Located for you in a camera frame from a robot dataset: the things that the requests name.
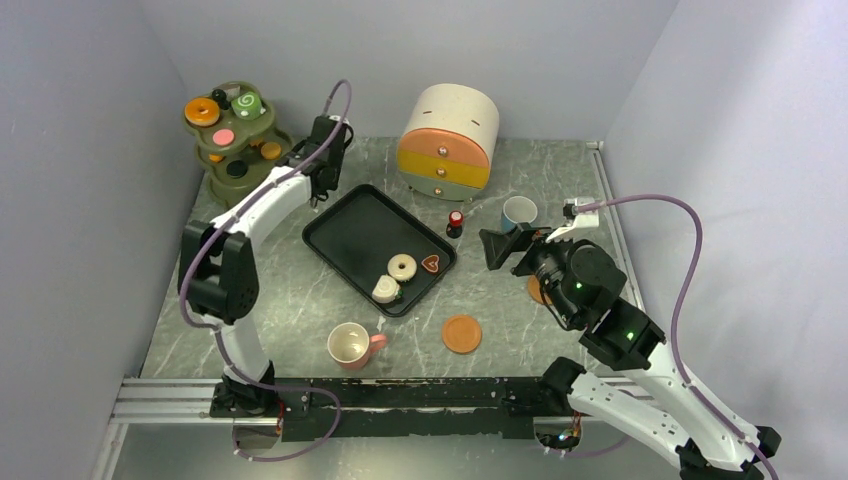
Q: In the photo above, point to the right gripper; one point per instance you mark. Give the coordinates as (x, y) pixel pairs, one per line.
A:
(498, 246)

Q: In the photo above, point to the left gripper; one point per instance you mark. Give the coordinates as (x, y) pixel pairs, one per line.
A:
(339, 161)

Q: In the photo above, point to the tan round biscuit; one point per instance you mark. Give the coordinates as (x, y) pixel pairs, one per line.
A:
(271, 150)

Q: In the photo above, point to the brown heart cookie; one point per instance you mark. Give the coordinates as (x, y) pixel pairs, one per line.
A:
(431, 264)

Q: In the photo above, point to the black round cookie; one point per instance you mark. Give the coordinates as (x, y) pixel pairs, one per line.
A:
(236, 169)

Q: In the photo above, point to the white glazed donut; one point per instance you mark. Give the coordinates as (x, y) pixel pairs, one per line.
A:
(402, 267)

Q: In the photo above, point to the green swirl roll cake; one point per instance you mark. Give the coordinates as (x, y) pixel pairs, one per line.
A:
(248, 106)

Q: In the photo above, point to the pink round cookie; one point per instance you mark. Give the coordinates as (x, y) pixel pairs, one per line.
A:
(223, 137)

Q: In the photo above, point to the brown chocolate round cookie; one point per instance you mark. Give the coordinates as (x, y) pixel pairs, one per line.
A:
(231, 89)

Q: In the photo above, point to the orange glazed donut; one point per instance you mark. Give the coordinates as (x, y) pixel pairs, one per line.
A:
(202, 112)

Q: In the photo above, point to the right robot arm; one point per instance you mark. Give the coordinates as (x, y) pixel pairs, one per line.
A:
(688, 426)

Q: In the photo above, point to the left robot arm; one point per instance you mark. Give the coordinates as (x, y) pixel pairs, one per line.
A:
(218, 282)

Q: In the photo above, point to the blue mug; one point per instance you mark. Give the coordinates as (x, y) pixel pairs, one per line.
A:
(516, 210)

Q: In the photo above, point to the red and black stamp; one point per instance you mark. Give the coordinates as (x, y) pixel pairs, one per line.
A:
(454, 227)

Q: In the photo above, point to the orange round coaster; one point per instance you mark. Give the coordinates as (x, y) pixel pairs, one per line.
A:
(461, 334)
(536, 291)

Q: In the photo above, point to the black rectangular baking tray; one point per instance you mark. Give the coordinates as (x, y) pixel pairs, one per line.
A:
(359, 233)

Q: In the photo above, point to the green three-tier serving stand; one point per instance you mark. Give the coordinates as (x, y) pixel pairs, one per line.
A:
(224, 190)

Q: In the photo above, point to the round three-drawer mini cabinet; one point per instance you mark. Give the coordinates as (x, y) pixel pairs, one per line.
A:
(446, 150)

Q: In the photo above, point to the pink mug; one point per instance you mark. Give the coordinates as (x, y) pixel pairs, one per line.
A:
(351, 346)

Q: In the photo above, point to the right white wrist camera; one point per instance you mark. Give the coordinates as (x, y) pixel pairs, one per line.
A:
(580, 217)

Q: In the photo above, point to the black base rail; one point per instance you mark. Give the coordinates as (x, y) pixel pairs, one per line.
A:
(307, 409)

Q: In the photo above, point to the aluminium frame rail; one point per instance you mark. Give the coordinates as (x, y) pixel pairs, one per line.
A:
(157, 401)

